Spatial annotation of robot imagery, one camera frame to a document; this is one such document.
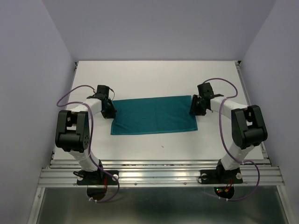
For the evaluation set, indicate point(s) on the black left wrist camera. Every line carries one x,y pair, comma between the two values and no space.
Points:
103,90

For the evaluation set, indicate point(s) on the teal cloth napkin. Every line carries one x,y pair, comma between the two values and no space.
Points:
153,116

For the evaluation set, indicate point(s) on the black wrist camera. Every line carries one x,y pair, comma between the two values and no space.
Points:
103,90
205,90

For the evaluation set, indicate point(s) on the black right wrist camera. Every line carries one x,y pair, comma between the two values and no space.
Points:
205,90

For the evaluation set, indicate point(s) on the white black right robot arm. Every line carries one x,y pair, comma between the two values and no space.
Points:
224,107

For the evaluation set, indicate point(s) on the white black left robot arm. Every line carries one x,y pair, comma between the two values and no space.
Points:
74,137

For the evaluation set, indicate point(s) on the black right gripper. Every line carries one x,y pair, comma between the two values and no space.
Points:
196,112

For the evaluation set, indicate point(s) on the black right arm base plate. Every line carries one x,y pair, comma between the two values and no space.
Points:
213,176

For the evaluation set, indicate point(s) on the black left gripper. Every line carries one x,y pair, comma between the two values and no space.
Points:
111,114

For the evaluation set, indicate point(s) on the aluminium right side rail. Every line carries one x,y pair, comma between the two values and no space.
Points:
248,130

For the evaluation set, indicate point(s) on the aluminium front rail frame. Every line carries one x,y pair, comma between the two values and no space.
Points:
133,174

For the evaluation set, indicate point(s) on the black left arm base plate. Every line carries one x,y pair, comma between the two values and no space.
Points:
85,178

